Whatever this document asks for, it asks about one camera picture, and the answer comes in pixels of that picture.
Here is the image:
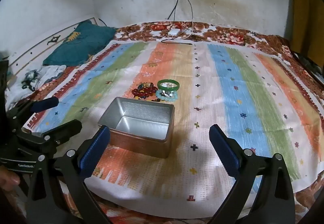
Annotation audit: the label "thin black cable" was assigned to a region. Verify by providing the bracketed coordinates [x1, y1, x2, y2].
[161, 39, 192, 45]

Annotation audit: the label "dark furniture frame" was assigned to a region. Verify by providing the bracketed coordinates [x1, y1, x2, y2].
[293, 51, 324, 80]

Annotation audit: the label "red bead bracelet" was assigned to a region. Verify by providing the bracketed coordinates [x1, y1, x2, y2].
[131, 87, 152, 100]

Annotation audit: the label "teal pillow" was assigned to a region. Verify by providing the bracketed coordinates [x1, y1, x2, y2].
[42, 21, 117, 66]

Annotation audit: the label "black power cable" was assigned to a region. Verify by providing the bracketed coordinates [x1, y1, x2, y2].
[166, 0, 183, 22]

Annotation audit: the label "white crumpled clothes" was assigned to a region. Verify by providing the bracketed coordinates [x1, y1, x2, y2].
[5, 65, 67, 111]

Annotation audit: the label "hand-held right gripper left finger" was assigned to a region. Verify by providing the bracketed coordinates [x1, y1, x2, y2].
[25, 125, 112, 224]

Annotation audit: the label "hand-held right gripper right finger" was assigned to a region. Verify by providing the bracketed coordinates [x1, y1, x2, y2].
[209, 124, 297, 224]

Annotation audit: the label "white charging cable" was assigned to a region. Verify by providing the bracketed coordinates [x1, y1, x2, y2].
[181, 0, 195, 35]

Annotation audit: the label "rectangular metal tin box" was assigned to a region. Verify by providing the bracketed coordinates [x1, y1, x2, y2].
[97, 96, 176, 159]

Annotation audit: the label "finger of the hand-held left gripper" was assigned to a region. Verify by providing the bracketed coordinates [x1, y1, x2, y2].
[6, 97, 60, 119]
[21, 119, 83, 155]

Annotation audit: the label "yellow hanging cloth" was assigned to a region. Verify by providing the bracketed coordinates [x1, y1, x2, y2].
[291, 0, 324, 63]

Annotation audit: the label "light blue bead bracelet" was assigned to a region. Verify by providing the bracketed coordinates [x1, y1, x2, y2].
[155, 89, 179, 101]

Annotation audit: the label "clear crystal bead bracelet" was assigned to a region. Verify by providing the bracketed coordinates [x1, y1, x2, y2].
[162, 83, 176, 96]

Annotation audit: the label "green jade bangle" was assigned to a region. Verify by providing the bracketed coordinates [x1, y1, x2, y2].
[157, 80, 181, 92]

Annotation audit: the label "person's left hand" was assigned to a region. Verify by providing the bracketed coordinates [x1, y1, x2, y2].
[0, 165, 21, 192]

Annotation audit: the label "multicolour bead bracelet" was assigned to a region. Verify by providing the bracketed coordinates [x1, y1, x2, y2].
[138, 82, 158, 95]

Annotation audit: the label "striped colourful mat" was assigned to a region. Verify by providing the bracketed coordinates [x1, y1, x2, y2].
[21, 40, 324, 220]

